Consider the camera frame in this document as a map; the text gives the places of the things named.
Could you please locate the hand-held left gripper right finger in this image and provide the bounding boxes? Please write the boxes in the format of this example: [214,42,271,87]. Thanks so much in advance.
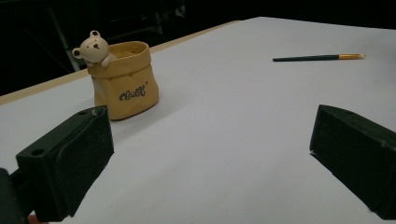
[309,104,396,220]

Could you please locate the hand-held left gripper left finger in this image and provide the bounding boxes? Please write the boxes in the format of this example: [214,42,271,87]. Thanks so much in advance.
[16,105,115,222]

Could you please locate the yellow bear pen holder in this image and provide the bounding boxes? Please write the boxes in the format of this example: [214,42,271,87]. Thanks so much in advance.
[71,29,160,121]

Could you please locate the dark green paintbrush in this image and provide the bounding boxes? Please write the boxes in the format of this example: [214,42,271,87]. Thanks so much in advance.
[272,52,367,63]

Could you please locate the black metal stand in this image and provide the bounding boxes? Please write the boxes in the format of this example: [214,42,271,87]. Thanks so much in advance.
[46,6,82,73]

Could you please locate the white table mat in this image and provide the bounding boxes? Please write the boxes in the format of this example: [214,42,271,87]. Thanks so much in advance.
[0,16,396,224]

